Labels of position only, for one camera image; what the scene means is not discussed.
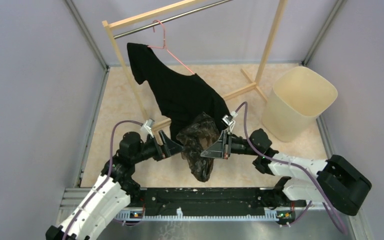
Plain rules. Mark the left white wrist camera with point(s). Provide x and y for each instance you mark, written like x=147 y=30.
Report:
x=147 y=127

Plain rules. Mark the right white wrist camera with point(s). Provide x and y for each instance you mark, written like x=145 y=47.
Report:
x=229 y=120

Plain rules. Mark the dark translucent trash bag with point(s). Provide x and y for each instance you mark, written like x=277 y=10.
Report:
x=195 y=138

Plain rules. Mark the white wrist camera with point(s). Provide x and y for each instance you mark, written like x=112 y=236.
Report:
x=147 y=127
x=229 y=120

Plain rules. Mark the beige plastic trash bin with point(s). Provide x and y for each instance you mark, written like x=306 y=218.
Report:
x=296 y=99

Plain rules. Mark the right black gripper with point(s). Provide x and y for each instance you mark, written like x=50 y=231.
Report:
x=221 y=148

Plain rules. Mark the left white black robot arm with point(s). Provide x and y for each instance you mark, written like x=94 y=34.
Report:
x=114 y=188

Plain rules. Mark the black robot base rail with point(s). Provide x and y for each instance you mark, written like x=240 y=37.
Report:
x=210 y=202

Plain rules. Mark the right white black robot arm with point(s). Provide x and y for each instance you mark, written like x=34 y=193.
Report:
x=333 y=181

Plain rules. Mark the black t-shirt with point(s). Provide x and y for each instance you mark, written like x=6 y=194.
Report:
x=181 y=98

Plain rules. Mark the metal hanging rod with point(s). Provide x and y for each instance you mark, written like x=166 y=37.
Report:
x=181 y=15

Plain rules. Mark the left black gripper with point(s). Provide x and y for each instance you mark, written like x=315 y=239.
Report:
x=167 y=148

